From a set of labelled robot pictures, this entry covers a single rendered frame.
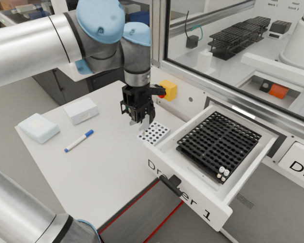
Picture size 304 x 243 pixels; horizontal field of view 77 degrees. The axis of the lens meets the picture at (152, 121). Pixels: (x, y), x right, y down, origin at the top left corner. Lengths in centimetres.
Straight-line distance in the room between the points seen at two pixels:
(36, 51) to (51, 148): 57
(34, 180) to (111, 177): 117
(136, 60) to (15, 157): 171
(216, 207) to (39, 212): 38
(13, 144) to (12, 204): 172
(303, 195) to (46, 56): 85
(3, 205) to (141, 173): 40
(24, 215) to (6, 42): 32
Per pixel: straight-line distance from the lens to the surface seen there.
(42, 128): 90
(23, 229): 49
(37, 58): 35
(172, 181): 52
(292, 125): 69
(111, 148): 79
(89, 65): 47
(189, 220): 146
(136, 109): 57
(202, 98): 79
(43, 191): 173
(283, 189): 89
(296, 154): 72
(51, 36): 34
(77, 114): 90
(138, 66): 51
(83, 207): 68
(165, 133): 77
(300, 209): 93
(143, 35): 49
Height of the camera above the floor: 136
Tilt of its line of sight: 43 degrees down
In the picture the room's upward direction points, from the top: straight up
